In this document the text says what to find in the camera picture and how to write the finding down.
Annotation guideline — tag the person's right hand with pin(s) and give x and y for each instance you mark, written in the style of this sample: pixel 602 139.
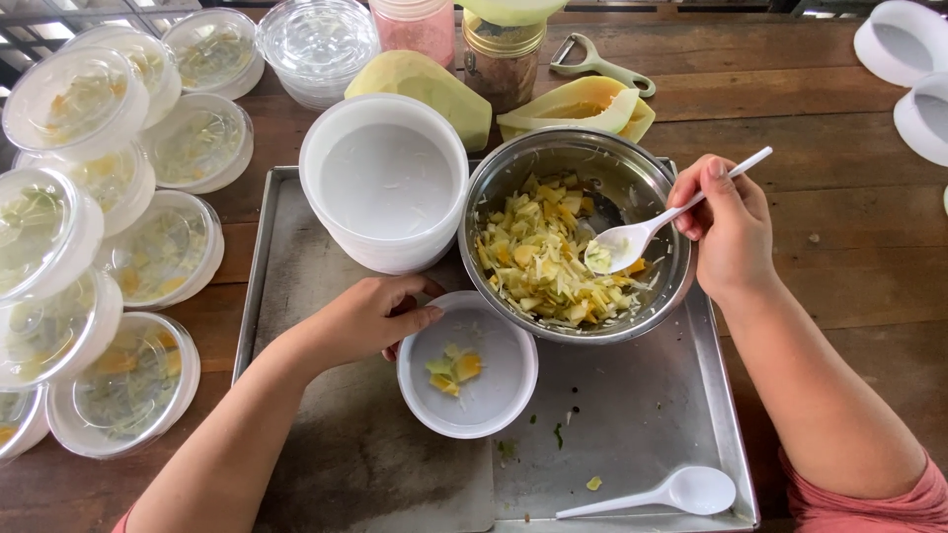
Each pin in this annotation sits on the person's right hand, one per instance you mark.
pixel 733 237

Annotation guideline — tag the person's left hand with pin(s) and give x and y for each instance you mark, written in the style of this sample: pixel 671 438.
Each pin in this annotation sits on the person's left hand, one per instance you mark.
pixel 355 318

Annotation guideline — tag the white plastic spoon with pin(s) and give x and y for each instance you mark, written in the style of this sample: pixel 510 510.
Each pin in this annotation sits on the white plastic spoon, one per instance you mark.
pixel 696 490
pixel 629 240

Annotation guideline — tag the small white plastic bowl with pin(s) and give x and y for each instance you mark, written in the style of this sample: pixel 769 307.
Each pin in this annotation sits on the small white plastic bowl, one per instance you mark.
pixel 496 403

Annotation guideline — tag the fruit pieces in small bowl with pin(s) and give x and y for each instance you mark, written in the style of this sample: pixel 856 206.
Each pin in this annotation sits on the fruit pieces in small bowl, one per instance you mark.
pixel 465 367

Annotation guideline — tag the stainless steel mixing bowl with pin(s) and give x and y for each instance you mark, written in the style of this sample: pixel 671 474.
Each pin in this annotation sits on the stainless steel mixing bowl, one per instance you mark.
pixel 629 170

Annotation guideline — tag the stack of empty white bowls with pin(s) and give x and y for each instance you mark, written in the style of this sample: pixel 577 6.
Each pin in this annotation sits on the stack of empty white bowls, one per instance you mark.
pixel 385 178

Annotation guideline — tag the small peeled papaya wedge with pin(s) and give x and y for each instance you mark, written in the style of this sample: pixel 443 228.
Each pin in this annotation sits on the small peeled papaya wedge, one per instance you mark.
pixel 644 122

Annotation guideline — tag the shredded papaya fruit salad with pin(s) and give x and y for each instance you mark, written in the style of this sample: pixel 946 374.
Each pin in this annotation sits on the shredded papaya fruit salad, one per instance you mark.
pixel 533 259

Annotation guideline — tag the metal baking tray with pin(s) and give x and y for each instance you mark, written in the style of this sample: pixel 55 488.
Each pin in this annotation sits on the metal baking tray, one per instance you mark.
pixel 629 414

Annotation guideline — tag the group of lidded salad bowls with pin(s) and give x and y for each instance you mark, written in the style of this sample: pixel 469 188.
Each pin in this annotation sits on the group of lidded salad bowls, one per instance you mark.
pixel 159 252

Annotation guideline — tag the peeled papaya half orange flesh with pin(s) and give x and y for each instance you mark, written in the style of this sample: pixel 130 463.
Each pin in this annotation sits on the peeled papaya half orange flesh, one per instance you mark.
pixel 570 103

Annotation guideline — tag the pale green vegetable peeler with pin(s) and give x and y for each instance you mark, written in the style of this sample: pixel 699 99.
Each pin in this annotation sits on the pale green vegetable peeler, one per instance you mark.
pixel 592 65

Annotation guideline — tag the white round plastic bowl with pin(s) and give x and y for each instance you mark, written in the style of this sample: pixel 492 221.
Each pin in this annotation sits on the white round plastic bowl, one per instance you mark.
pixel 926 118
pixel 900 41

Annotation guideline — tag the peeled green papaya piece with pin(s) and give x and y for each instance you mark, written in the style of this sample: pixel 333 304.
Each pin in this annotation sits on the peeled green papaya piece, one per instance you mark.
pixel 422 81

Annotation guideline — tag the stack of clear plastic lids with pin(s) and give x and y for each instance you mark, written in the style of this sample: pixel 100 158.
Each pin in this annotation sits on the stack of clear plastic lids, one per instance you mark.
pixel 318 44

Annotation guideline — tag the brown jar with gold lid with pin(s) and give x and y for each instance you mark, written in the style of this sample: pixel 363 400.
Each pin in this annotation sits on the brown jar with gold lid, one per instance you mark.
pixel 503 74

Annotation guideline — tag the small yellow fruit scrap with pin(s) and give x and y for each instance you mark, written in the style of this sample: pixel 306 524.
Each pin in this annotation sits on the small yellow fruit scrap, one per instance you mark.
pixel 593 483

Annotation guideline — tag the jar of pink powder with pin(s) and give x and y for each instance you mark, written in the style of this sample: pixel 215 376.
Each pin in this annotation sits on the jar of pink powder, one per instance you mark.
pixel 415 33

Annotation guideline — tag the pale green plastic bowl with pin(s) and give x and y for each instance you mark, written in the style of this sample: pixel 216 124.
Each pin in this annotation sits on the pale green plastic bowl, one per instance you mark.
pixel 511 9

